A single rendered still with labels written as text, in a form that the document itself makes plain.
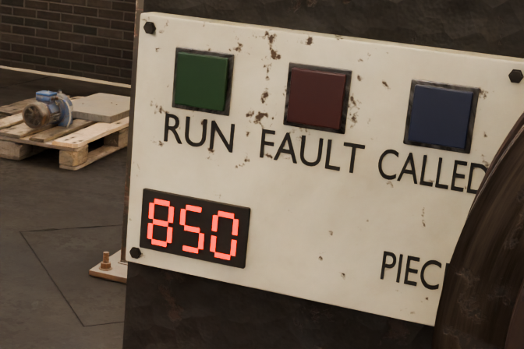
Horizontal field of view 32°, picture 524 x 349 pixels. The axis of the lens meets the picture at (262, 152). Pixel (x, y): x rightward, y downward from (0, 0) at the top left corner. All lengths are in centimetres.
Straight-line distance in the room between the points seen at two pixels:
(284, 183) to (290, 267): 6
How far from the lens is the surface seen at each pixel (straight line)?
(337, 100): 58
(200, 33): 61
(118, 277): 340
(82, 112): 539
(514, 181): 44
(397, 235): 60
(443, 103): 57
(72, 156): 484
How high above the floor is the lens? 130
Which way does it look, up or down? 14 degrees down
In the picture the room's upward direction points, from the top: 5 degrees clockwise
